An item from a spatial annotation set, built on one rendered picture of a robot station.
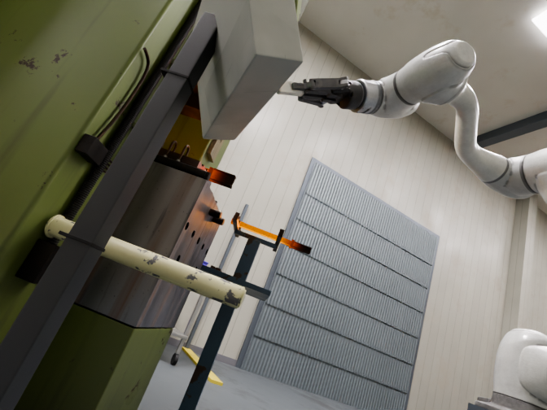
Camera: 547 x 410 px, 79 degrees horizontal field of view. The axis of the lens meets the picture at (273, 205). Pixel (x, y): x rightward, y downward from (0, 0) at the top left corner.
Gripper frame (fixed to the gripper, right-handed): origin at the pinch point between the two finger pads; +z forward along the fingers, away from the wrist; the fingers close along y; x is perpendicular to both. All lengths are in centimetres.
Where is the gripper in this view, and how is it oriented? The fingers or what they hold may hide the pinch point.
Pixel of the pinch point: (290, 88)
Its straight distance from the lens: 86.5
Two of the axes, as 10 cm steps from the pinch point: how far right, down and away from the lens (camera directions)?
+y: -4.2, 1.8, 8.9
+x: -1.2, -9.8, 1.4
